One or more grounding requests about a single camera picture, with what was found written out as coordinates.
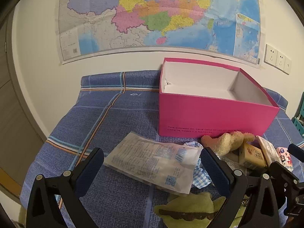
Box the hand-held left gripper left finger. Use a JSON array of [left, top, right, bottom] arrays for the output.
[[26, 147, 105, 228]]

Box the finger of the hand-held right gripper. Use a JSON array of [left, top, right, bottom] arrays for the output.
[[288, 144, 304, 163], [268, 161, 300, 192]]

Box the blue plaid bedsheet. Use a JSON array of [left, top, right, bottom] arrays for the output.
[[20, 70, 304, 228]]

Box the clear printed plastic packet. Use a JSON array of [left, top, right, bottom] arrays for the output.
[[104, 132, 203, 194]]

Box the colourful wall map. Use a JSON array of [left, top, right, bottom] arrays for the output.
[[55, 0, 265, 70]]

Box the pink floral tissue pack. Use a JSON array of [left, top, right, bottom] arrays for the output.
[[275, 146, 294, 171]]

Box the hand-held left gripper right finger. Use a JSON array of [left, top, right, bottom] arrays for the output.
[[201, 147, 281, 228]]

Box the blue gingham cloth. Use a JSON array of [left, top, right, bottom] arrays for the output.
[[184, 141, 213, 188]]

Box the grey door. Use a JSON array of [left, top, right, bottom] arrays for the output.
[[0, 12, 45, 190]]

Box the teal plastic rack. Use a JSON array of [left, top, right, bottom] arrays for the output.
[[292, 93, 304, 138]]

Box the beige plush toy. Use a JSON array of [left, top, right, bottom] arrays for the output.
[[201, 131, 256, 158]]

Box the yellow tissue pack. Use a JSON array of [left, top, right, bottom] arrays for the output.
[[239, 142, 268, 170]]

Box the green plush toy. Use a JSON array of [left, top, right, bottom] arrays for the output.
[[154, 191, 240, 228]]

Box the white wall socket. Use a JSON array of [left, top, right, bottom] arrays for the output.
[[264, 44, 278, 66], [275, 51, 285, 70], [283, 56, 292, 75]]

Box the pink cardboard box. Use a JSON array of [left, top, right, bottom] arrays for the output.
[[158, 57, 280, 139]]

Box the white tissue pack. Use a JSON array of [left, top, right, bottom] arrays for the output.
[[256, 135, 278, 167]]

